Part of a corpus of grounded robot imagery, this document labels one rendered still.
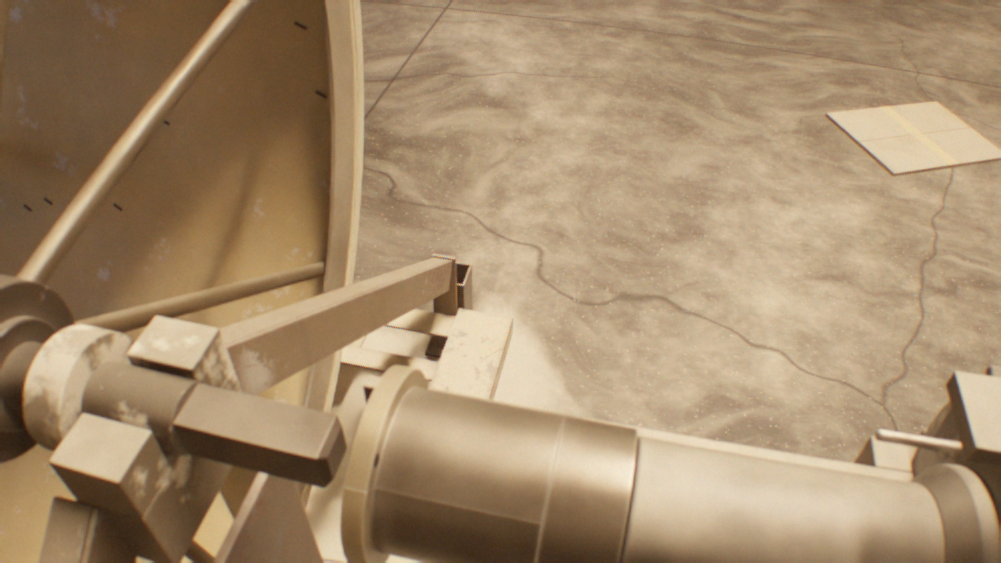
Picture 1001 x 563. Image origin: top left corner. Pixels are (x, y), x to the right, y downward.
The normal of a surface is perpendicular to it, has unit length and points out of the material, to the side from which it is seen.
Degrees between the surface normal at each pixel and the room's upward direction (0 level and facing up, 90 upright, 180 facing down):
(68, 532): 35
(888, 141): 0
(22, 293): 90
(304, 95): 77
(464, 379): 0
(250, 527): 90
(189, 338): 0
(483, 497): 39
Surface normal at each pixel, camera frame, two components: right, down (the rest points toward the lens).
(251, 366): 0.98, 0.16
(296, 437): 0.02, -0.73
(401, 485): -0.12, -0.14
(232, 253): -0.17, 0.12
